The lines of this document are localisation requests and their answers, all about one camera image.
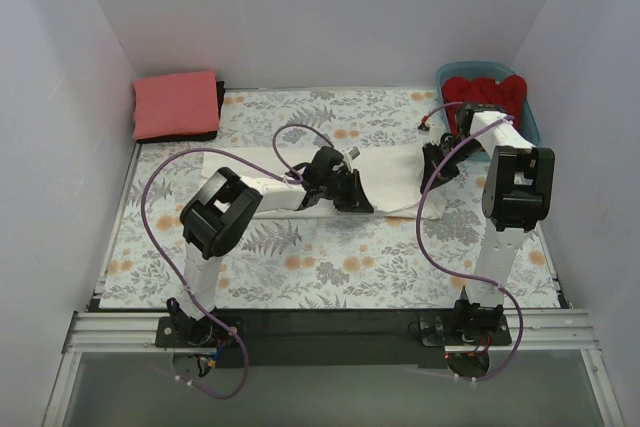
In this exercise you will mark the folded black t shirt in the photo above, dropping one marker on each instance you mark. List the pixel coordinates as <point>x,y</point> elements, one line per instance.
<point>202,137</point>

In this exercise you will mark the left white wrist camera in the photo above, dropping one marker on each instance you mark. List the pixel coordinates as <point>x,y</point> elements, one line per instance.
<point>351,153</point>

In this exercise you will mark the aluminium frame rail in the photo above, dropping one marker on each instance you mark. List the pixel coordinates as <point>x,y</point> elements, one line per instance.
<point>544,329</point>

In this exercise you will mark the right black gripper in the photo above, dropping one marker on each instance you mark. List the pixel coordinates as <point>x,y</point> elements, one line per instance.
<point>442,159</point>

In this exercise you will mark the white t shirt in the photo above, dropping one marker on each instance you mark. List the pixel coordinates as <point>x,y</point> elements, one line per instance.
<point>391,178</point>

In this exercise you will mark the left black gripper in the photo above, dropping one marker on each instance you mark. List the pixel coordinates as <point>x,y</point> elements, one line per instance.
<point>347,189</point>

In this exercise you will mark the red crumpled t shirt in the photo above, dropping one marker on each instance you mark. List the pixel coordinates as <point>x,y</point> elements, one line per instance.
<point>509,93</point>

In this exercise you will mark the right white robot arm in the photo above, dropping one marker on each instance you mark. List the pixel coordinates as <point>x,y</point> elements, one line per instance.
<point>516,197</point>

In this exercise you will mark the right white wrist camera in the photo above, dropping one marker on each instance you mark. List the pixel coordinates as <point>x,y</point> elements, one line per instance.
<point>431,130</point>

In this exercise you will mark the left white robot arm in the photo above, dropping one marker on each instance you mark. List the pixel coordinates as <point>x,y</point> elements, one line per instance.
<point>216,218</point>

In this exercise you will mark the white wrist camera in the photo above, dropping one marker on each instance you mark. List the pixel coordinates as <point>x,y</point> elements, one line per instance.
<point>431,130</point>
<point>351,153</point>

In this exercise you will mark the floral table mat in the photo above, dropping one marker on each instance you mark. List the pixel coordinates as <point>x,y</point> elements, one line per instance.
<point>351,262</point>

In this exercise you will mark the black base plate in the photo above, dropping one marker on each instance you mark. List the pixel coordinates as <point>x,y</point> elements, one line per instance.
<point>323,337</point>

